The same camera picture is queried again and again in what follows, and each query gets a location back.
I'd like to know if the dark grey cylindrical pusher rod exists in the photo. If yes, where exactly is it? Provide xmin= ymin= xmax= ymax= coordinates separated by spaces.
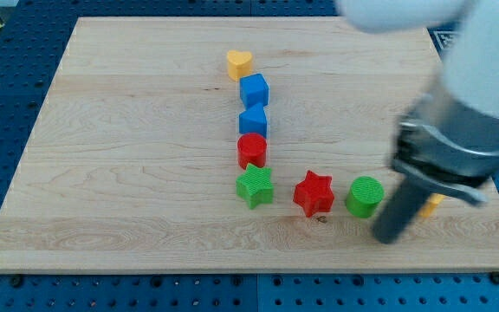
xmin=372 ymin=179 xmax=431 ymax=244

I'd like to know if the blue triangle block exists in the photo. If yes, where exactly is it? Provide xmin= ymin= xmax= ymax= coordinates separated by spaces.
xmin=238 ymin=103 xmax=268 ymax=138

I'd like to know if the yellow hexagon block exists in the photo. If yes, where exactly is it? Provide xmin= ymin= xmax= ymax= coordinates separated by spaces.
xmin=418 ymin=193 xmax=446 ymax=218

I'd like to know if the green cylinder block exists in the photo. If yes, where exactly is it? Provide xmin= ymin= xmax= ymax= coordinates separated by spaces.
xmin=345 ymin=176 xmax=385 ymax=218

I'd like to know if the red star block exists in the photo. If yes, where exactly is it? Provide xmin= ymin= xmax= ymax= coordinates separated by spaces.
xmin=293 ymin=170 xmax=335 ymax=218

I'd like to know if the green star block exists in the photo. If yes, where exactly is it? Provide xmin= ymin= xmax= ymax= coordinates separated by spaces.
xmin=236 ymin=163 xmax=274 ymax=210

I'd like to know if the red cylinder block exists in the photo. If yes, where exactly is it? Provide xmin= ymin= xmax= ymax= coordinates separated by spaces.
xmin=237 ymin=133 xmax=268 ymax=169

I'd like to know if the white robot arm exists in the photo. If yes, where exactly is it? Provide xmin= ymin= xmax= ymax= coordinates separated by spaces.
xmin=337 ymin=0 xmax=499 ymax=244

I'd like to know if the yellow heart block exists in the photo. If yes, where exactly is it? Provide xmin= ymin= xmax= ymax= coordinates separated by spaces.
xmin=226 ymin=50 xmax=254 ymax=81

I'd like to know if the fiducial marker tag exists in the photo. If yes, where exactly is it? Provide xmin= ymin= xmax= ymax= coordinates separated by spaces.
xmin=429 ymin=29 xmax=457 ymax=53

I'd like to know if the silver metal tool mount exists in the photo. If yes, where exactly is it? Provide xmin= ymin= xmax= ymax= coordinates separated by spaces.
xmin=389 ymin=74 xmax=499 ymax=206

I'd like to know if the light wooden board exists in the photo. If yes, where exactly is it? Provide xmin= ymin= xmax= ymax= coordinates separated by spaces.
xmin=0 ymin=17 xmax=499 ymax=274

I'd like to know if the blue cube block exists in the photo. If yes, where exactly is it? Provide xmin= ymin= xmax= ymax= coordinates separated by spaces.
xmin=239 ymin=73 xmax=269 ymax=108

